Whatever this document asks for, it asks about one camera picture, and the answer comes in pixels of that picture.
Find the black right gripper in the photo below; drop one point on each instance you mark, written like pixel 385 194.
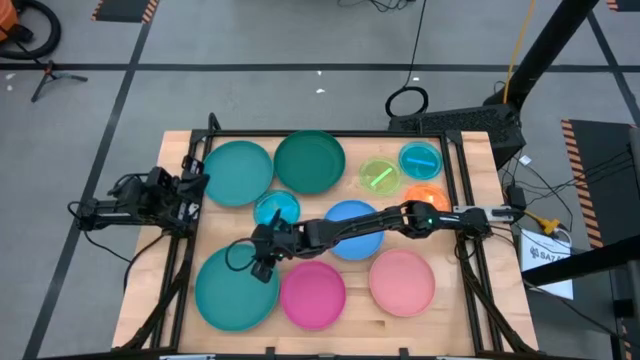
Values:
pixel 285 240

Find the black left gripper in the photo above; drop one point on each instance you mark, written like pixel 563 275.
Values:
pixel 180 192

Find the teal plastic plate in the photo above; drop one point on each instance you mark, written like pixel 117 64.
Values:
pixel 230 300
pixel 235 172

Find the clear cyan small plate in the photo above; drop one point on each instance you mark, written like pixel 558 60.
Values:
pixel 412 172
pixel 289 205

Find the magenta plastic plate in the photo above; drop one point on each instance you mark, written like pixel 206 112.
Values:
pixel 312 296

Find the blue plastic plate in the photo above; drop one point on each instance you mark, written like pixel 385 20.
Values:
pixel 355 248

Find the clear green small plate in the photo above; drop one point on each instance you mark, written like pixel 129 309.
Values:
pixel 372 170

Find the pink plastic plate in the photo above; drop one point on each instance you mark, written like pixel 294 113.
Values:
pixel 401 283

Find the clear orange small plate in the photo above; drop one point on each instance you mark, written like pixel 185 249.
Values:
pixel 430 192

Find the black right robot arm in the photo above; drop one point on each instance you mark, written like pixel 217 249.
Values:
pixel 370 225

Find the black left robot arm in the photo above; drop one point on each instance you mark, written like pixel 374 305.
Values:
pixel 125 210

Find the dark green plastic plate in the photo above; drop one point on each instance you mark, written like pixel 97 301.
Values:
pixel 309 162

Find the black floor tripod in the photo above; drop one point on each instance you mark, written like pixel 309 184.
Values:
pixel 50 75

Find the black hazard-striped floor mat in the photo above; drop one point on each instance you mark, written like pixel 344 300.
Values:
pixel 625 4
pixel 605 165
pixel 122 10

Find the black computer tower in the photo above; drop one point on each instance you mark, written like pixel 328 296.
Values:
pixel 460 122

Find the orange vacuum cleaner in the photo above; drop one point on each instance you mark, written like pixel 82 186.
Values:
pixel 6 17

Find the black power adapter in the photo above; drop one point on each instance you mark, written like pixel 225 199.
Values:
pixel 515 197

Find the white paper sign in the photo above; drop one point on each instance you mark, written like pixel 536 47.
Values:
pixel 540 251

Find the yellow plug connector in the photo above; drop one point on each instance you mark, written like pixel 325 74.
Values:
pixel 550 226

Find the black stand beam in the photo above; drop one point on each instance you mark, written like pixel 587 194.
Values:
pixel 600 257

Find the black aluminium table frame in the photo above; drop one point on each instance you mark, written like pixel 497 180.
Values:
pixel 325 133

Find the black camera stand pole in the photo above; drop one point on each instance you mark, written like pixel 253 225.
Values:
pixel 550 40

